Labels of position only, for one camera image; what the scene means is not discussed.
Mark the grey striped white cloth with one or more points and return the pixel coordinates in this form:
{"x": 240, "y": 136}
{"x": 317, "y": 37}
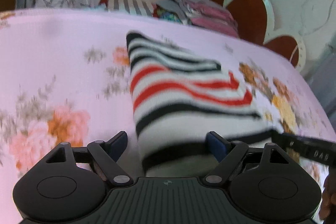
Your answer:
{"x": 131, "y": 6}

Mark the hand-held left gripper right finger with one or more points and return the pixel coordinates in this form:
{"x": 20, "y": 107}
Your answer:
{"x": 215, "y": 145}

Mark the pink floral bed sheet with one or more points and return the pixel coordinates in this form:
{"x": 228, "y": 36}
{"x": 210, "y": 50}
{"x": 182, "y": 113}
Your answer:
{"x": 65, "y": 56}

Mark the red white scalloped headboard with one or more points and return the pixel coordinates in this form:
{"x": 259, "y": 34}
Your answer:
{"x": 249, "y": 19}

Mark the stack of folded pink clothes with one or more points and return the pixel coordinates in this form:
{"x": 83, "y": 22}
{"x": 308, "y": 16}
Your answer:
{"x": 210, "y": 14}

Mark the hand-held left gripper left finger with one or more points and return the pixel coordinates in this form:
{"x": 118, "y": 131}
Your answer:
{"x": 119, "y": 144}

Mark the black red striped white shirt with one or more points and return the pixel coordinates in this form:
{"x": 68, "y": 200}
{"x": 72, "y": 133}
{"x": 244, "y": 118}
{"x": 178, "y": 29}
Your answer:
{"x": 183, "y": 98}

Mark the colourful printed cloth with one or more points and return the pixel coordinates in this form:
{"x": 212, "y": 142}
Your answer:
{"x": 169, "y": 15}

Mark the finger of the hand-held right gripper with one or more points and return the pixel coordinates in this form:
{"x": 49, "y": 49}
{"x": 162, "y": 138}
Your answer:
{"x": 307, "y": 149}

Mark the person's right hand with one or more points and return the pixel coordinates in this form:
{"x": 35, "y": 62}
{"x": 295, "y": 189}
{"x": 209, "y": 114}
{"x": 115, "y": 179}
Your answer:
{"x": 328, "y": 197}

